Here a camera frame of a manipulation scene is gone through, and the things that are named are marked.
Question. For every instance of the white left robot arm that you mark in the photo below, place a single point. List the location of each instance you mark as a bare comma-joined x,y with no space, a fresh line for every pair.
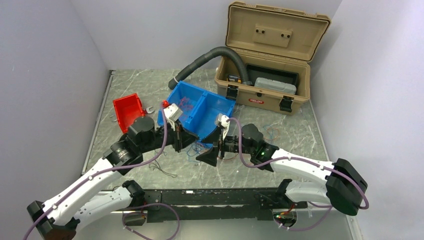
76,207

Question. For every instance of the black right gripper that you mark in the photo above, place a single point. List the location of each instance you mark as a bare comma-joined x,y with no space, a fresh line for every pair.
211,157

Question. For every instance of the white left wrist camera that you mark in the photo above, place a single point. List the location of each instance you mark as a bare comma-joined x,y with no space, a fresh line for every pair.
172,113

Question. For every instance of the blue two-compartment plastic bin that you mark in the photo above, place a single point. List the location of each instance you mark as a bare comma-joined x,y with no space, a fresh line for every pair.
200,107

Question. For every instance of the tan plastic toolbox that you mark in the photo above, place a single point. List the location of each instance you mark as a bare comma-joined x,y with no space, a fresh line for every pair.
272,37

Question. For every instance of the black tray in toolbox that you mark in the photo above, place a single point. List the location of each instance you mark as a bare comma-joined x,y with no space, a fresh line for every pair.
256,71

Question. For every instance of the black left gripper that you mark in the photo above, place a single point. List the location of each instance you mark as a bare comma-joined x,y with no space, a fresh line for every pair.
181,137

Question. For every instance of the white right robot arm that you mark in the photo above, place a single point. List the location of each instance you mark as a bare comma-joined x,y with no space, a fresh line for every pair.
337,184

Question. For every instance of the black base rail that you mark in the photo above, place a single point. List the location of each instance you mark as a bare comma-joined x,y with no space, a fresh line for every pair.
213,204

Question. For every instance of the red plastic bin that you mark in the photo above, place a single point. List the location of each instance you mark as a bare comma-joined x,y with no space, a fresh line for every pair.
127,110

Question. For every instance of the grey plastic organizer case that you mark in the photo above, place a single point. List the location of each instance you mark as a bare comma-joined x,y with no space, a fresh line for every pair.
275,85

